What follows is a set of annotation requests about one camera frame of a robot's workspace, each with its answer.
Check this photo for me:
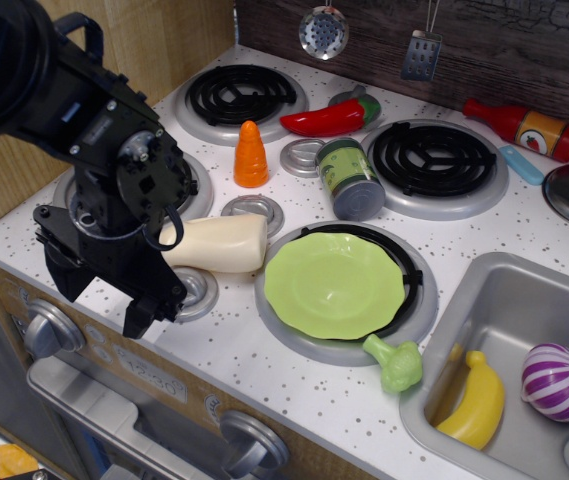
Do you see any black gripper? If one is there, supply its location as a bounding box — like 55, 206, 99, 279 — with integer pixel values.
33, 205, 186, 339

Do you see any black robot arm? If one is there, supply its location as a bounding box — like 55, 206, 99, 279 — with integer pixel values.
0, 1, 195, 339

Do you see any orange toy carrot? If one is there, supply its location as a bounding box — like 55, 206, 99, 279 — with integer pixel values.
233, 120, 269, 188

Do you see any light green plate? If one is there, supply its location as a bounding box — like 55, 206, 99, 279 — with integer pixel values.
264, 233, 406, 340

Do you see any left silver stove knob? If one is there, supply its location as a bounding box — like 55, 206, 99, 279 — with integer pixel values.
24, 299, 86, 359

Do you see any silver stove knob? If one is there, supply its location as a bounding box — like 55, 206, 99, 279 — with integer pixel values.
219, 410, 290, 479
24, 299, 86, 359

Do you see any oven clock display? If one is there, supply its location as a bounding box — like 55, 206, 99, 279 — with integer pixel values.
113, 345, 188, 403

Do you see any cream toy bottle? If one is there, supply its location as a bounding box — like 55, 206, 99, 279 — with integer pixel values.
162, 214, 268, 273

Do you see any right silver stove knob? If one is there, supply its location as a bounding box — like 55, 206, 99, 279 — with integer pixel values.
219, 410, 290, 479

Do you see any back left black burner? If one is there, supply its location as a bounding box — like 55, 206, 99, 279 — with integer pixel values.
186, 64, 300, 126

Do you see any black burner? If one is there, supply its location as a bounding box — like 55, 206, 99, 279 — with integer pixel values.
295, 222, 424, 337
186, 64, 300, 126
372, 122, 497, 197

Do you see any green labelled toy can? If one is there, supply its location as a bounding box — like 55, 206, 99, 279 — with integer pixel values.
315, 138, 385, 221

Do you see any green toy broccoli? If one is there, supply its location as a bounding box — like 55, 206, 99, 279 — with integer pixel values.
363, 334, 423, 393

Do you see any red toy chili pepper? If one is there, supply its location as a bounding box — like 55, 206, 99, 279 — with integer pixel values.
279, 99, 366, 137

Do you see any front right black burner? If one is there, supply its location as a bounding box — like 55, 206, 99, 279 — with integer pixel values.
295, 222, 424, 337

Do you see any hanging silver strainer spoon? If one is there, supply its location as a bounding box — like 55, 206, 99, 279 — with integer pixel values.
298, 1, 349, 61

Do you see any back right black burner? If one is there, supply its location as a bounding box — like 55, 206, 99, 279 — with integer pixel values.
372, 122, 497, 197

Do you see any yellow toy banana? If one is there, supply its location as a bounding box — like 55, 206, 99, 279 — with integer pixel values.
436, 351, 505, 450

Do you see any hanging silver spatula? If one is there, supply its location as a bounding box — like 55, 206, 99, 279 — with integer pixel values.
400, 0, 443, 82

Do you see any silver sink basin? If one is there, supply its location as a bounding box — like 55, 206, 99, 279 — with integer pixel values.
400, 253, 569, 479

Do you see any purple striped toy onion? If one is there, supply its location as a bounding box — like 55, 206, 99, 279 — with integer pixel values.
520, 343, 569, 423

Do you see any red toy ketchup bottle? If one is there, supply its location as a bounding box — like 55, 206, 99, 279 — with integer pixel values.
462, 99, 569, 163

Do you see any silver oven door handle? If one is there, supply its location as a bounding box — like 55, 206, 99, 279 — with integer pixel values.
27, 357, 231, 479

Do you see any light blue toy handle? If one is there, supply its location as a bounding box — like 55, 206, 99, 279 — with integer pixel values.
499, 146, 545, 186

